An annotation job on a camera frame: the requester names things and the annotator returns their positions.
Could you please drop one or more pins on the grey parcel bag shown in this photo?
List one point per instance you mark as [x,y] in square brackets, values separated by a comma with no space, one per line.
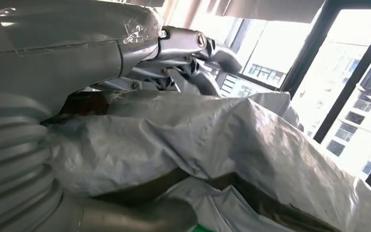
[204,137]

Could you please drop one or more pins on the green plastic crate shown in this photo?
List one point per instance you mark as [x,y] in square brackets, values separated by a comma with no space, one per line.
[201,228]

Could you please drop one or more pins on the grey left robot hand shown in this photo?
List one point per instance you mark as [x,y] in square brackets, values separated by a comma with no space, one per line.
[60,48]

